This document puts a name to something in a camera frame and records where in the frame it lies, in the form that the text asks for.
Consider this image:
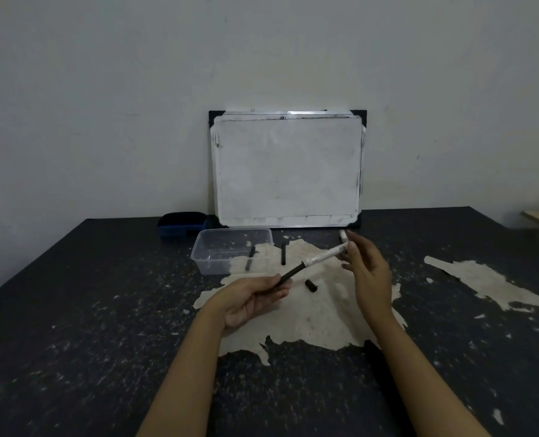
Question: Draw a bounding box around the person's right hand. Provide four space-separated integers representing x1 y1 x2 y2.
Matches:
335 230 394 324

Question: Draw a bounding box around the person's left hand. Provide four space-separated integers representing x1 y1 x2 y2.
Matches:
211 273 293 336

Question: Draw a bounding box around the white and black marker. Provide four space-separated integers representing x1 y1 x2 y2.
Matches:
264 243 350 295

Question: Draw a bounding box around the person's right forearm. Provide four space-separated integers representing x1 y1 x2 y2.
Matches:
364 311 493 437

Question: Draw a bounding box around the person's left forearm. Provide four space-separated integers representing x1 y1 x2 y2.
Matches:
135 303 235 437

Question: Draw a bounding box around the clear plastic container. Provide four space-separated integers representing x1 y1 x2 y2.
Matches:
190 227 274 276

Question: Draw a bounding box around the blue board eraser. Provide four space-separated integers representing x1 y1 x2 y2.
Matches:
158 212 212 240

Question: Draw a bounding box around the white board with black corners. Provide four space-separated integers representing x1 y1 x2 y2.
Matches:
208 109 368 229

